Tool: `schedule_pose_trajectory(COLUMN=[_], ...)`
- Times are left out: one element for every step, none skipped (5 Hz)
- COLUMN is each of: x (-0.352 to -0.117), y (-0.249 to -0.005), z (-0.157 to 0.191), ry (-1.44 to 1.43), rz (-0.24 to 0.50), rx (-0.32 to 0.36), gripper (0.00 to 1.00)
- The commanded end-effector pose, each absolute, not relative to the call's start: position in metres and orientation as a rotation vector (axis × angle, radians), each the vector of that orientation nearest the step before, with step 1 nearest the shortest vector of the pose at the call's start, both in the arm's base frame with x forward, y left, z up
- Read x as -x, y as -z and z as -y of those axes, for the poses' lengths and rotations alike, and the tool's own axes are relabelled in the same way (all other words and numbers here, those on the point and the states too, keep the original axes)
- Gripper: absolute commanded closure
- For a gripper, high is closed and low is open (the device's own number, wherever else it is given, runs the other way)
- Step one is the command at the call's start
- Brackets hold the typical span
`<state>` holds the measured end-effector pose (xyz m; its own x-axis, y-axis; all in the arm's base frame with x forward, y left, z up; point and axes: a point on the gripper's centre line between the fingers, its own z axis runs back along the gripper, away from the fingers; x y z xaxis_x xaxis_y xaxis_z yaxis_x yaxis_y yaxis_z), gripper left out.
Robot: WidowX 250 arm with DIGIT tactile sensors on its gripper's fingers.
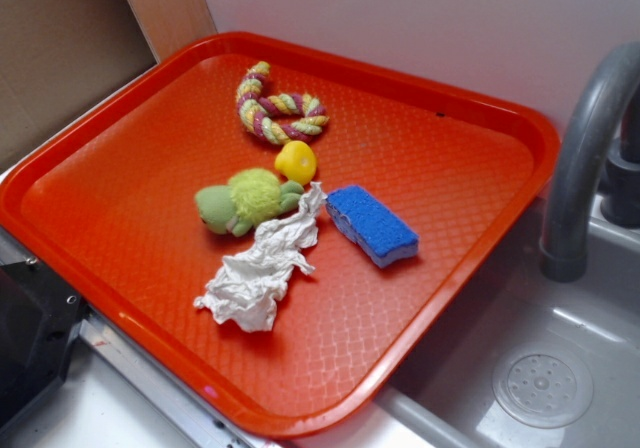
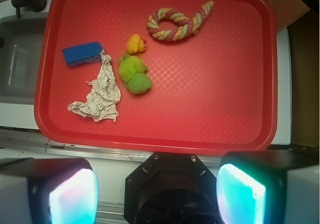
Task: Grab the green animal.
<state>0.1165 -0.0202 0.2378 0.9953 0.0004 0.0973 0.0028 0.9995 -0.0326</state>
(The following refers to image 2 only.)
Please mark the multicolour rope toy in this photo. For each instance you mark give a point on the multicolour rope toy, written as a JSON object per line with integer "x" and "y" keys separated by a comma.
{"x": 185, "y": 26}

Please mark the blue sponge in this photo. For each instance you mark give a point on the blue sponge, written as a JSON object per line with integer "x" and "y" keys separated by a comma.
{"x": 82, "y": 54}

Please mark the yellow rubber duck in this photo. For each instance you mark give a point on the yellow rubber duck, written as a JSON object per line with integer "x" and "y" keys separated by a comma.
{"x": 136, "y": 44}

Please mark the grey sink basin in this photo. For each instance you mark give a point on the grey sink basin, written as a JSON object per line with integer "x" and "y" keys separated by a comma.
{"x": 20, "y": 57}

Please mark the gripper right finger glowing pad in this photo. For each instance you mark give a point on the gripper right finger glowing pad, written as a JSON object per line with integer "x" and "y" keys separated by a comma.
{"x": 269, "y": 187}

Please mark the red plastic tray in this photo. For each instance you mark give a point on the red plastic tray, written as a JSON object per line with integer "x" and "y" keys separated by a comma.
{"x": 212, "y": 92}

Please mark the green plush animal toy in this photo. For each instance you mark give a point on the green plush animal toy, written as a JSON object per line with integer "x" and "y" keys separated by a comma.
{"x": 132, "y": 71}

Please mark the crumpled white paper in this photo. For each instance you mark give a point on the crumpled white paper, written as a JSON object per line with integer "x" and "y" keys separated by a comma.
{"x": 101, "y": 101}

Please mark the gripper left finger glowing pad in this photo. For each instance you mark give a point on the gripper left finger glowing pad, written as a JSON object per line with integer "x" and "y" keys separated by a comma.
{"x": 47, "y": 191}

